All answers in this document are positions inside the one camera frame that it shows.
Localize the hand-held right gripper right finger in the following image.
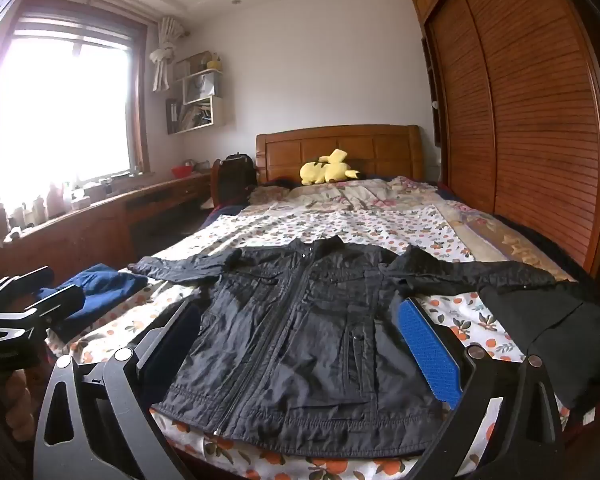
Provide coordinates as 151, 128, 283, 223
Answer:
392, 297, 566, 480

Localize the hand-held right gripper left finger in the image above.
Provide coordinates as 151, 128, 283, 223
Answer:
32, 300, 203, 480

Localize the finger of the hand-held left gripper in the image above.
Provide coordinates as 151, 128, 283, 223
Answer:
0, 266, 56, 311
0, 285, 87, 343

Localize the black jacket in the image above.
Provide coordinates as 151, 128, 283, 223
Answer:
130, 237, 556, 458

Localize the pile of black clothes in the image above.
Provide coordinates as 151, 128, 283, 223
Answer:
480, 280, 600, 411

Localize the person's left hand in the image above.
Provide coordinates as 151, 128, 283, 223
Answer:
0, 367, 36, 443

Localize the folded blue garment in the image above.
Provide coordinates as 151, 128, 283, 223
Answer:
35, 262, 148, 343

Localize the wooden desk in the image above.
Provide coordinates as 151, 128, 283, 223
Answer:
0, 170, 213, 291

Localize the pink bottle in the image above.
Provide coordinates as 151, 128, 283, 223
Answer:
47, 182, 67, 217

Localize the wooden bed with orange-print sheet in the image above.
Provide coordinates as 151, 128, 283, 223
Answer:
45, 207, 596, 480

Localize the yellow patterned blanket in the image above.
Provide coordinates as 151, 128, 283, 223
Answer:
445, 200, 576, 283

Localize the floral quilt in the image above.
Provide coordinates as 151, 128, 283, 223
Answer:
250, 175, 446, 216

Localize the black backpack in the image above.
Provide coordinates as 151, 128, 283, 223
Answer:
212, 152, 256, 208

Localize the wooden framed window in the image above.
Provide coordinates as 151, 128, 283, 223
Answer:
0, 0, 148, 186

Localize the yellow plush toy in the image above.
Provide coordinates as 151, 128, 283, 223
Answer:
300, 149, 363, 186

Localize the wooden headboard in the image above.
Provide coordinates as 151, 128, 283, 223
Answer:
255, 125, 426, 186

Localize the white paper bag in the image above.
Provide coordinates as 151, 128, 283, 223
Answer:
192, 72, 216, 98

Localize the wooden slatted wardrobe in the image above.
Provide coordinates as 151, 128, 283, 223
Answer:
411, 0, 600, 281

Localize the tied white curtain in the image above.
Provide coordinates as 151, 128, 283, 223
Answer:
150, 15, 186, 92

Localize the white wall shelf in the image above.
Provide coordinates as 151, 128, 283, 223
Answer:
166, 51, 226, 136

